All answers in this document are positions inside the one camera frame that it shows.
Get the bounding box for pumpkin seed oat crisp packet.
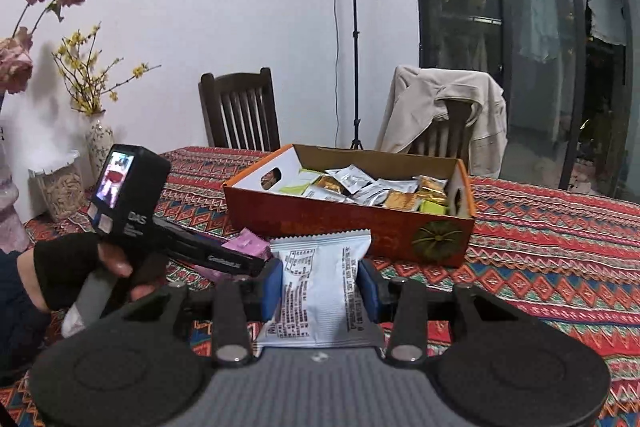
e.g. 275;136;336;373
383;190;421;211

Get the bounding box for white silver snack packet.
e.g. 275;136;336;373
257;230;384;349

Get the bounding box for left hand in black glove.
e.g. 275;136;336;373
3;233;134;313

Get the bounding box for clear jar of snacks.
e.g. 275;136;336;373
29;150;86;222

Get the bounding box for red cardboard box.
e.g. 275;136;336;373
224;144;475;268

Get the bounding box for green snack packet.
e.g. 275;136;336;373
419;199;447;216

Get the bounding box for yellow flower branches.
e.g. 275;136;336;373
51;24;160;116

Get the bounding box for patterned red tablecloth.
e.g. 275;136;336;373
0;145;640;427

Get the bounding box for small floral ceramic vase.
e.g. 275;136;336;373
86;112;115;180

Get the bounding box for dark glass sliding door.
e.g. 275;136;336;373
418;0;639;202

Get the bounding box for large pink ceramic vase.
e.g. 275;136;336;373
0;135;30;254

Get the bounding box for chair with beige jacket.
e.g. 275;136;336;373
375;65;508;179

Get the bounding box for pale green packet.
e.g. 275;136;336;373
277;169;323;196

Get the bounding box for dried pink roses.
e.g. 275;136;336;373
1;0;86;101

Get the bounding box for dark wooden chair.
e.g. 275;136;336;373
198;67;280;153

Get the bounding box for pink snack packet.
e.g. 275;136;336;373
194;229;271;283

